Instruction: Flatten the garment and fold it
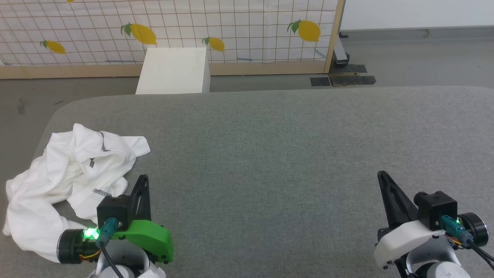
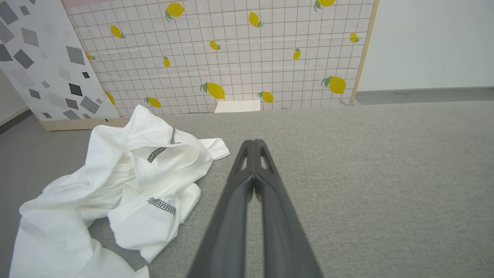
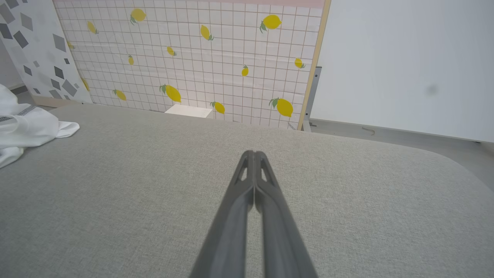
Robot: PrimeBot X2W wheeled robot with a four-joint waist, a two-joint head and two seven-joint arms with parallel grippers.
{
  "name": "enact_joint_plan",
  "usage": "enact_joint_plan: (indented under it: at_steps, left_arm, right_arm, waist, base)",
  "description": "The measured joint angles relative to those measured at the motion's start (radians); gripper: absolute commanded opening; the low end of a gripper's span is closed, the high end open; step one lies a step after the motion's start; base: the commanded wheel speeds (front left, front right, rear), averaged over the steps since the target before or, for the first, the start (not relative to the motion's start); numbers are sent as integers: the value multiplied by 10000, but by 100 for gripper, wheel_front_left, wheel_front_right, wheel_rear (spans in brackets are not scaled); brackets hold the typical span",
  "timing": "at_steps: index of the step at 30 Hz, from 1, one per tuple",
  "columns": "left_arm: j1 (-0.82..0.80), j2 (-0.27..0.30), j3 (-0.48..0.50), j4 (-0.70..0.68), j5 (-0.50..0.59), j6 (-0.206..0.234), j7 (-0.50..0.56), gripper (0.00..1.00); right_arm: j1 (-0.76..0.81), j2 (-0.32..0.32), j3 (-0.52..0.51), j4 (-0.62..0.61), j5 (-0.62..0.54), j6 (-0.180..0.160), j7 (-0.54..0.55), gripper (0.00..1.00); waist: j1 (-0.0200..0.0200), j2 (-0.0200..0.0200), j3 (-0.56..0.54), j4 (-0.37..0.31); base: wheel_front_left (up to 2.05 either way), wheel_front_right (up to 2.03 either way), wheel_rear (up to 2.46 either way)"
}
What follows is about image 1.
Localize metal screen foot with caster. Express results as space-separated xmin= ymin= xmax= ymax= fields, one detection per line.
xmin=332 ymin=32 xmax=350 ymax=66

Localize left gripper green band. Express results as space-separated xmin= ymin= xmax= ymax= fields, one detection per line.
xmin=57 ymin=175 xmax=174 ymax=265

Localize white long-sleeve shirt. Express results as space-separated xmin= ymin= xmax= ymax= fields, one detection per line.
xmin=3 ymin=123 xmax=151 ymax=263

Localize large black floor mat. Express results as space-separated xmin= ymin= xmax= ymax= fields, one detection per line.
xmin=328 ymin=63 xmax=377 ymax=86

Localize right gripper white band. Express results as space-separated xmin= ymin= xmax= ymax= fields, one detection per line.
xmin=373 ymin=171 xmax=489 ymax=270

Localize white left cable label tag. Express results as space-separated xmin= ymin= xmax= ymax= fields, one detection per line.
xmin=140 ymin=264 xmax=167 ymax=278

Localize lemon print grid screen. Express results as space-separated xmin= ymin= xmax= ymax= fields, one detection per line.
xmin=0 ymin=0 xmax=345 ymax=80

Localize white rectangular box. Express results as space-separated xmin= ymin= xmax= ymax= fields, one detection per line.
xmin=135 ymin=47 xmax=211 ymax=95

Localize black left camera cable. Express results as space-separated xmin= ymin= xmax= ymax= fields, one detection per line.
xmin=95 ymin=217 xmax=125 ymax=278

